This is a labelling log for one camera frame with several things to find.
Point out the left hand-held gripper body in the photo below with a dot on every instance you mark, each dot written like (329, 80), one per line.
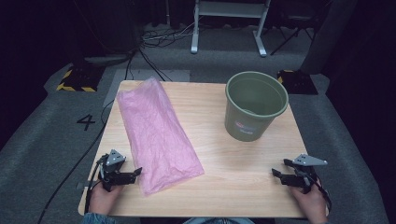
(112, 161)

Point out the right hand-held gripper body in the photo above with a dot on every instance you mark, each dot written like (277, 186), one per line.
(306, 160)

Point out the pink plastic bag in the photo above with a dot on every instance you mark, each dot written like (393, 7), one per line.
(155, 130)

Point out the green plastic bucket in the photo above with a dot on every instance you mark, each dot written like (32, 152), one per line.
(249, 124)

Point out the person's left hand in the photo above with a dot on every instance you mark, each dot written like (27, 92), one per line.
(102, 200)

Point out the person's right hand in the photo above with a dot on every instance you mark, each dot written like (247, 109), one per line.
(311, 205)

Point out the grey tape strip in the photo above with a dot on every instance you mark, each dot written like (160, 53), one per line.
(84, 185)

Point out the black yellow striped base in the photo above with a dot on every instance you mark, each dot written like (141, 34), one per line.
(81, 79)
(297, 82)

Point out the person's jeans lap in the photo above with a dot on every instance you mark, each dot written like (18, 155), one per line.
(218, 221)

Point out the black tripod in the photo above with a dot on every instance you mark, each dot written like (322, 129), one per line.
(292, 34)

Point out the grey curtain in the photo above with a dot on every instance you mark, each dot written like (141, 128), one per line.
(330, 34)

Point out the white metal stand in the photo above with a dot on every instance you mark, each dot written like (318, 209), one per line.
(230, 9)

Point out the grey flat base plate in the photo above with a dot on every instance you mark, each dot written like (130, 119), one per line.
(106, 59)

